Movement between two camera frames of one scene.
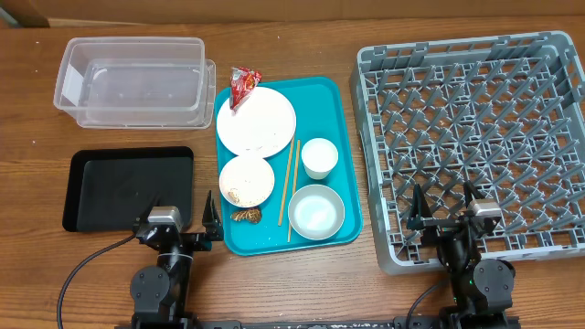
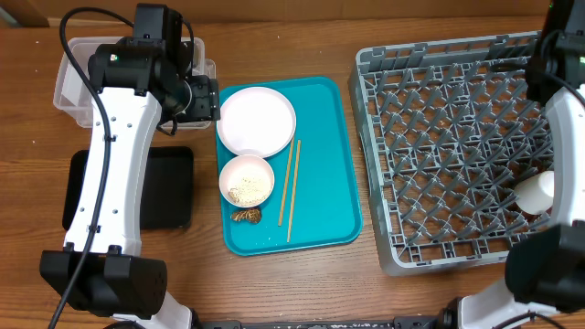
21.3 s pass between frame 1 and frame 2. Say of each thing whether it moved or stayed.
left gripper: moved
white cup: moved
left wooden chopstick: stayed
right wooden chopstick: stayed
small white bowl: stayed
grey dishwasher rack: stayed
